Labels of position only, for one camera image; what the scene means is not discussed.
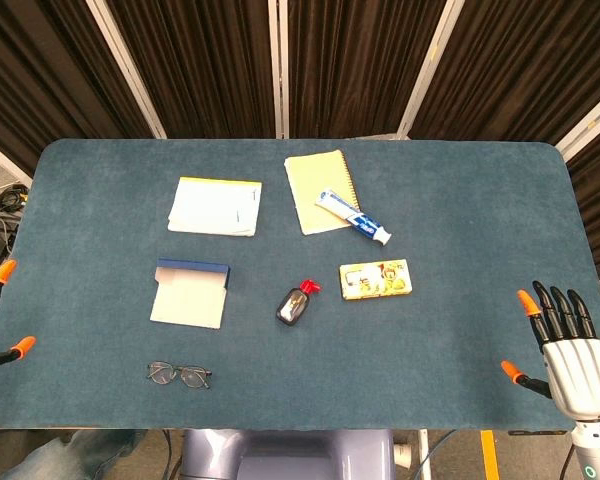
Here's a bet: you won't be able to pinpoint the white partition frame post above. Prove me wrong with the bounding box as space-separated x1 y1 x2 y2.
268 0 290 140
554 94 600 162
85 0 167 140
0 133 34 187
396 0 465 140

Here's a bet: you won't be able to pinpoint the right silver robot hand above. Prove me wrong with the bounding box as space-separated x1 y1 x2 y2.
500 280 600 421

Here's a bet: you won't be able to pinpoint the black floor cable bundle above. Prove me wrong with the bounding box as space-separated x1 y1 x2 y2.
0 182 31 226

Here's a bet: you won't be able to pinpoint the yellow snack box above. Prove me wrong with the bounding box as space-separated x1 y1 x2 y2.
338 258 414 301

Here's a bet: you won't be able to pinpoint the white blue toothpaste tube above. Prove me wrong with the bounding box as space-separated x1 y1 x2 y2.
314 188 394 247

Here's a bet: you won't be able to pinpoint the white notepad yellow binding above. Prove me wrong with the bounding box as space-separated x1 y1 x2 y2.
167 175 263 237

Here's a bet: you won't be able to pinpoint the yellow floor tape strip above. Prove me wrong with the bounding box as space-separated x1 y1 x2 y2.
480 429 499 480

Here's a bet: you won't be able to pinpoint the black ink bottle red cap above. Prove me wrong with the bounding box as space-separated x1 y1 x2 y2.
275 279 323 328

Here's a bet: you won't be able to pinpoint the blue table cloth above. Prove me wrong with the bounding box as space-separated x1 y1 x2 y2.
0 138 600 432

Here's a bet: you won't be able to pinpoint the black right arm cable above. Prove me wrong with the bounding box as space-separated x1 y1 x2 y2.
561 442 577 480

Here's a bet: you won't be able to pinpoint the eyeglasses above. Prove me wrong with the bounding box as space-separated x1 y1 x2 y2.
146 360 214 391

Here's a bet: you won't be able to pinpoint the lavender robot torso base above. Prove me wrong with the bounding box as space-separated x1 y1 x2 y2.
179 428 396 480

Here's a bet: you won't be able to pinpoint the blue box with white pad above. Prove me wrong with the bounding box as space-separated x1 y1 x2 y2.
149 257 230 330

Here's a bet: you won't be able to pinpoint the yellow spiral notebook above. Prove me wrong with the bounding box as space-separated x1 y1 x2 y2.
283 148 362 236

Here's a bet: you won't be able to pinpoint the white table leg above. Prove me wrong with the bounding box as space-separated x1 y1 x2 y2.
418 428 432 480

